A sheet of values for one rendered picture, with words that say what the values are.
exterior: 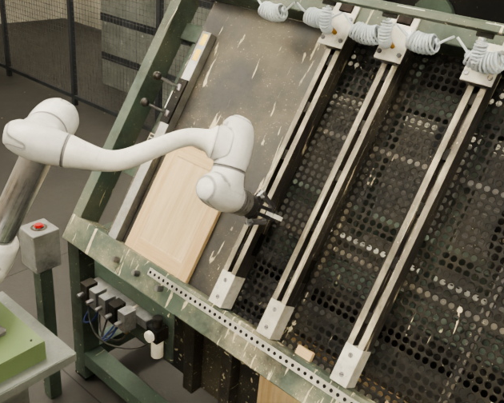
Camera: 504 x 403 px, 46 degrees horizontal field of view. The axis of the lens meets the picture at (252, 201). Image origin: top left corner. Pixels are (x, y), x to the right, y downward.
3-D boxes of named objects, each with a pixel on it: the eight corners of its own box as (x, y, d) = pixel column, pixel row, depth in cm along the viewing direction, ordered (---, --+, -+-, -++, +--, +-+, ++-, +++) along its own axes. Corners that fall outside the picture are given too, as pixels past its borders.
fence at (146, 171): (114, 237, 256) (108, 234, 253) (208, 34, 254) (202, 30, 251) (122, 241, 253) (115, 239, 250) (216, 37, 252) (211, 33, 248)
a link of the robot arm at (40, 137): (63, 137, 166) (76, 120, 178) (-2, 119, 164) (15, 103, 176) (56, 177, 172) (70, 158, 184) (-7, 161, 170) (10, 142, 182)
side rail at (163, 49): (90, 217, 275) (72, 213, 266) (191, 0, 273) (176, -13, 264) (98, 222, 272) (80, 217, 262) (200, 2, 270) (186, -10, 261)
